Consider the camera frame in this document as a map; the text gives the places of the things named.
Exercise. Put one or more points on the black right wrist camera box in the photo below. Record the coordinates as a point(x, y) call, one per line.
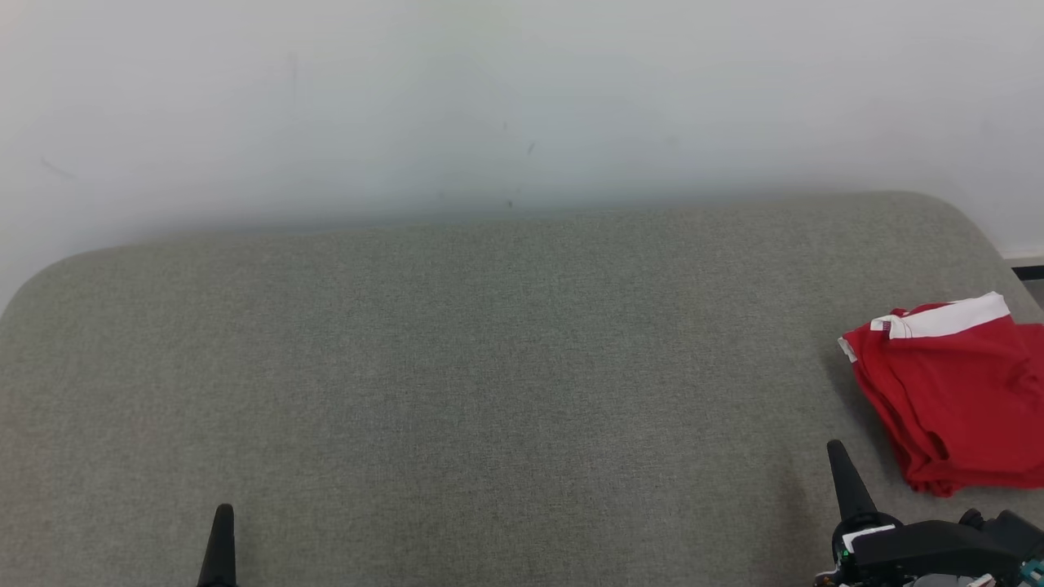
point(1015, 534)

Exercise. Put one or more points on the white baseboard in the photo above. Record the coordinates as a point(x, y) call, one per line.
point(1024, 257)

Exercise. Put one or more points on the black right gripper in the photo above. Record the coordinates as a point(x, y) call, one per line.
point(913, 550)

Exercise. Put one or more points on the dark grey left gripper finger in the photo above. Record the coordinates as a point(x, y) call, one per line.
point(220, 558)

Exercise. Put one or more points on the red shorts with white stripe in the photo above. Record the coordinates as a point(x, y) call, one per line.
point(954, 383)

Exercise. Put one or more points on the grey fabric sofa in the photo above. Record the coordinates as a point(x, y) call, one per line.
point(489, 391)

